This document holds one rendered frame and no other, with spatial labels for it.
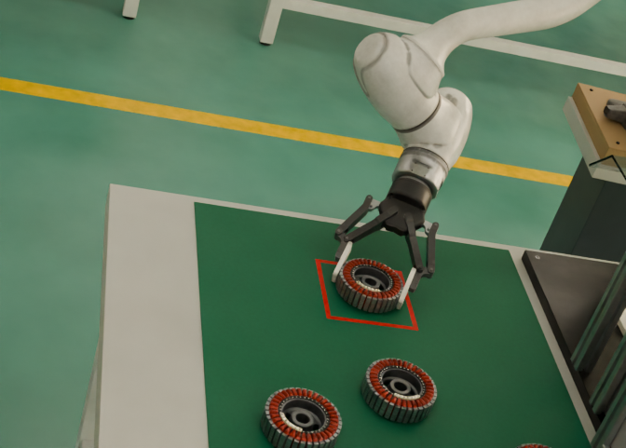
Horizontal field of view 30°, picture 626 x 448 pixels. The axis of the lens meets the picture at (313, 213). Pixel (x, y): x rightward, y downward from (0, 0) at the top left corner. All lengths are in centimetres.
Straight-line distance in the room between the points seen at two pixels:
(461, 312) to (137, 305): 57
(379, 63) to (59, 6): 254
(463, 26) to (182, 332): 73
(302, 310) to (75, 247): 136
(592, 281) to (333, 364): 62
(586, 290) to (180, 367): 82
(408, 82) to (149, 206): 50
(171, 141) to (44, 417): 130
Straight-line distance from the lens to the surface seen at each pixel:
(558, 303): 214
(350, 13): 446
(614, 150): 272
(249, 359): 179
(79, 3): 445
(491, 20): 210
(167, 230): 200
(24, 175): 342
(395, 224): 203
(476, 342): 199
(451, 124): 209
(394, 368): 181
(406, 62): 200
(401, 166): 206
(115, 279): 187
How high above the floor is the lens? 190
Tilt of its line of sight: 32 degrees down
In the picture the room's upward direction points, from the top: 18 degrees clockwise
